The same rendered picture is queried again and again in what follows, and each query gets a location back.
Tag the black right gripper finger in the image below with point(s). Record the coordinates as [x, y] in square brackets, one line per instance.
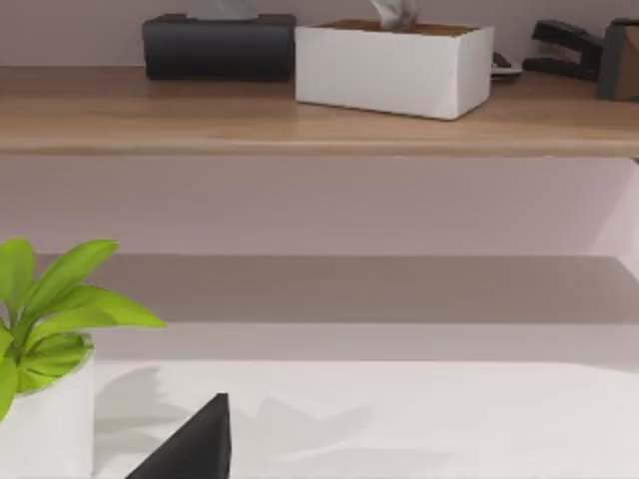
[199, 444]

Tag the green plant in white pot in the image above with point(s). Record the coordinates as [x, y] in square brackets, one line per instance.
[45, 349]

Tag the wooden shelf board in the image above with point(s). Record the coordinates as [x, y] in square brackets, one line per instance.
[199, 115]

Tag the black tissue box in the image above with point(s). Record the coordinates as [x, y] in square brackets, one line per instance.
[217, 47]

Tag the white tissue box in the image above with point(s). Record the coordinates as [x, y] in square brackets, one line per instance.
[389, 67]

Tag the small black and white object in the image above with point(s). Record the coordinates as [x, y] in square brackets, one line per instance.
[505, 65]

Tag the black stapler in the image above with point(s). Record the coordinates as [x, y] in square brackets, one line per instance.
[564, 52]

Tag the grey and wooden box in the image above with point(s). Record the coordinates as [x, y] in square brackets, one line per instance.
[619, 60]

